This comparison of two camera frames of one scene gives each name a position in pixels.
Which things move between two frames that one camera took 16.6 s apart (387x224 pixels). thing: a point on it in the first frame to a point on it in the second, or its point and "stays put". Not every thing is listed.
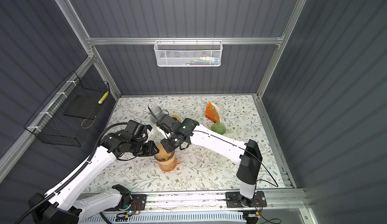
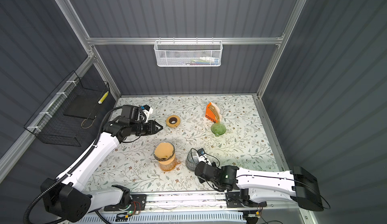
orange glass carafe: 169,165 stays put
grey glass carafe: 158,112 to 190,162
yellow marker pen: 100,101 stays put
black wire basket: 65,118 stays put
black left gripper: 151,149 to 152,127
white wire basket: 188,53 stays put
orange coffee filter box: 212,112 stays put
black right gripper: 167,147 to 200,179
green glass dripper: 218,128 stays put
